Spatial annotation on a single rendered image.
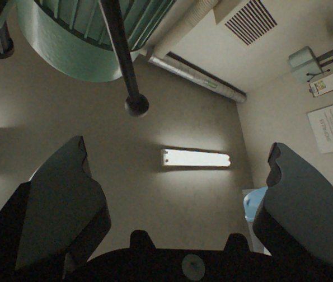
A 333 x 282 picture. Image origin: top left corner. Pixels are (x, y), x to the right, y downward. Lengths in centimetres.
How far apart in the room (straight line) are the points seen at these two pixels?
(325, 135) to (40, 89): 332
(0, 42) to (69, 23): 20
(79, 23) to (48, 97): 142
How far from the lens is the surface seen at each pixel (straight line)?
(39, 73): 175
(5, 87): 167
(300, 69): 243
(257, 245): 43
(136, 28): 24
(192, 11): 188
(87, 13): 23
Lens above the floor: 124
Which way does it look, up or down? 49 degrees up
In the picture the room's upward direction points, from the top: 113 degrees counter-clockwise
